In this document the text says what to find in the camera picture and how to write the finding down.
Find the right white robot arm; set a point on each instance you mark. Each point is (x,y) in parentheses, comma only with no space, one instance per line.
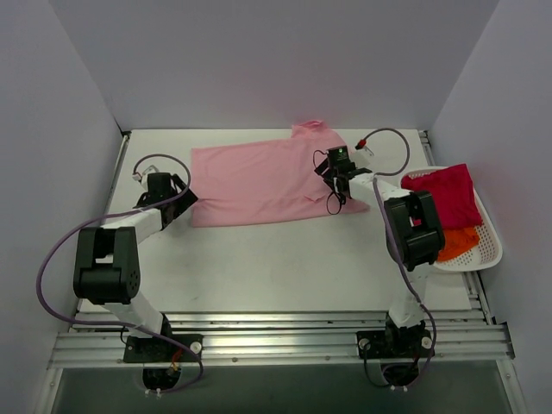
(414,235)

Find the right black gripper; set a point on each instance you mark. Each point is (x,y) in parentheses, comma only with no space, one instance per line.
(329,170)

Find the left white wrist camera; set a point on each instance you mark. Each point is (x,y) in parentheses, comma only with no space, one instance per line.
(141,176)

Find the magenta t shirt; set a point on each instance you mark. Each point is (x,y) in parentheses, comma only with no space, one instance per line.
(452,190)

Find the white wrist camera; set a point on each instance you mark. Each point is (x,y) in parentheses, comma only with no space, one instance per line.
(141,176)
(362,148)

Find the white plastic basket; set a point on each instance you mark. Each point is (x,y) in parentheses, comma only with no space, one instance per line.
(486,254)

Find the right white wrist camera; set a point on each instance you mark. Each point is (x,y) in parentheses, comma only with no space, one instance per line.
(362,148)

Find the aluminium mounting rail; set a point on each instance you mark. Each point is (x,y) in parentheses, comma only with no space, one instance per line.
(297,338)

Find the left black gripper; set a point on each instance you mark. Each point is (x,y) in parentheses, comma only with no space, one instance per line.
(180,204)

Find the pink t shirt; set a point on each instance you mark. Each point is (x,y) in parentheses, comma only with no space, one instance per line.
(265,181)

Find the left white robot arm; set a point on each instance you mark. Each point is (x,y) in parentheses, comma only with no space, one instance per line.
(107,266)

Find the orange t shirt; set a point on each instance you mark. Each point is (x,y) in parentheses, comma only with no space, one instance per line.
(458,242)

